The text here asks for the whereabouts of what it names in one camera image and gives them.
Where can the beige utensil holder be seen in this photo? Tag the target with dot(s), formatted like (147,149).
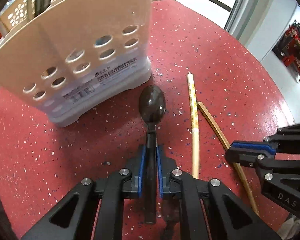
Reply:
(77,54)

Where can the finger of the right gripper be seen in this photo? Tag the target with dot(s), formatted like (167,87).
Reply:
(255,145)
(246,157)

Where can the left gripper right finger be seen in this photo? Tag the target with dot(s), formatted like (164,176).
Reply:
(204,209)

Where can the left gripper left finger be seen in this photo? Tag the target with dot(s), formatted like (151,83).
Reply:
(93,209)

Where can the patterned chopstick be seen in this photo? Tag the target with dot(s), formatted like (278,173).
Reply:
(194,126)

